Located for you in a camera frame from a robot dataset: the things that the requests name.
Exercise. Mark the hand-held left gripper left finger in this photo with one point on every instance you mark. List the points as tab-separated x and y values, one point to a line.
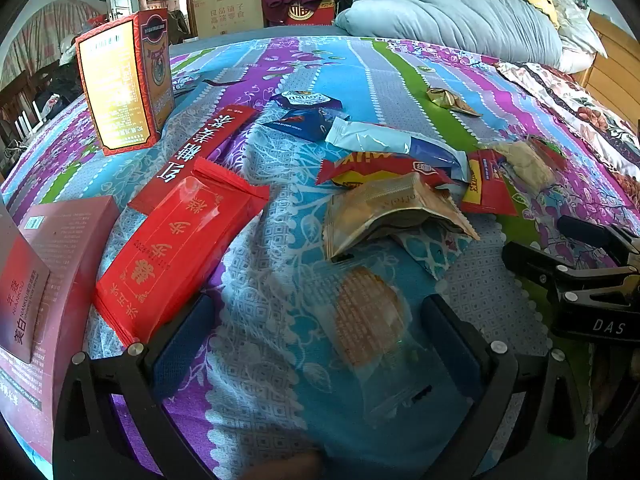
182	350

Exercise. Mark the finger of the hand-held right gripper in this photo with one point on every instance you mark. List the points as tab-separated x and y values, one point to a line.
535	262
595	232

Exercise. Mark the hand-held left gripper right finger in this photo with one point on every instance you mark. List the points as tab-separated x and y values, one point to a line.
450	350

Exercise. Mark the clear round biscuit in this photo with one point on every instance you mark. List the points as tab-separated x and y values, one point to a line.
370	320

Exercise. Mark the small red snack packet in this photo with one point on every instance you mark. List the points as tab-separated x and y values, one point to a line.
487	185

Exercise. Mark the clear beige cracker packet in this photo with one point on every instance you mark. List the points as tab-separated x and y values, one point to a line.
525	162

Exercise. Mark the teal patterned snack packet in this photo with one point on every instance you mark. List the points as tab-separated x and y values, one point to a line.
430	252

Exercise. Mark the gold clear snack packet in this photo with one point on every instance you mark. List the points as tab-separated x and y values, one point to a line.
385	210

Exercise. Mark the gold candy wrapper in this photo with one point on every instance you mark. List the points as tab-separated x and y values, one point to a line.
447	100

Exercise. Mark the white and blue snack packet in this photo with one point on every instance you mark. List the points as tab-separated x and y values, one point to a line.
390	142

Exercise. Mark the red and yellow snack packet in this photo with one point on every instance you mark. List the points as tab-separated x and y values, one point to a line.
370	167

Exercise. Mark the dark blue snack packet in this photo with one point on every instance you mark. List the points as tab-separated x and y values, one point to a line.
300	125

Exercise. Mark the dark blue round-label packet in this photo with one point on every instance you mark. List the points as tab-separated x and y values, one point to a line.
305	98

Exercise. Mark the wide red packet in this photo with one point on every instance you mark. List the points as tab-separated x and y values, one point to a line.
175	245

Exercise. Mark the floral pillow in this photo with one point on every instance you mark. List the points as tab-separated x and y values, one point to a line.
575	105

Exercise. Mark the pink flat box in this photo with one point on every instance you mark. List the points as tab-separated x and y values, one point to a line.
75	245

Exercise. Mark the wooden headboard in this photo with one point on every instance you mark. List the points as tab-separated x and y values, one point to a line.
612	65

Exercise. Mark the long narrow red packet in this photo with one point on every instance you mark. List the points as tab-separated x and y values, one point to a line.
200	150

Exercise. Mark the white pillow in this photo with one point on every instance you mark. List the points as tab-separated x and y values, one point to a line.
580	30

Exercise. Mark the striped printed bed sheet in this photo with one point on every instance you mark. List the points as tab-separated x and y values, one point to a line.
380	75

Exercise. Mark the blue-grey duvet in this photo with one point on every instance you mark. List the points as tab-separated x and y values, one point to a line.
450	15

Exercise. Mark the red and orange upright box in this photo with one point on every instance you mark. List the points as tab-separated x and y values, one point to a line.
122	85

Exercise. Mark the white router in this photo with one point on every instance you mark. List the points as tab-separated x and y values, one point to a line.
27	125

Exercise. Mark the heap of bags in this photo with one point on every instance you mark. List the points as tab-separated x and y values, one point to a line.
70	75

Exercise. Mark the dark wooden chair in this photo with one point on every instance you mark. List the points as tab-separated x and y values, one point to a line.
15	100

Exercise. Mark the blue-grey bed sheet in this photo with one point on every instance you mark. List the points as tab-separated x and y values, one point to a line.
260	39

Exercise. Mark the chair with dark jacket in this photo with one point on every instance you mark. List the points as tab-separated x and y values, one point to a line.
176	27

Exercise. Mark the red gift box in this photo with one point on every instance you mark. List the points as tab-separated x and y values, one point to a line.
310	12

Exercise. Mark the plain cardboard box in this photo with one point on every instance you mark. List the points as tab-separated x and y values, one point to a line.
227	12

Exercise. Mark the plaid cloth cover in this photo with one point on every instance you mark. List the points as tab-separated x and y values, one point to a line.
45	35

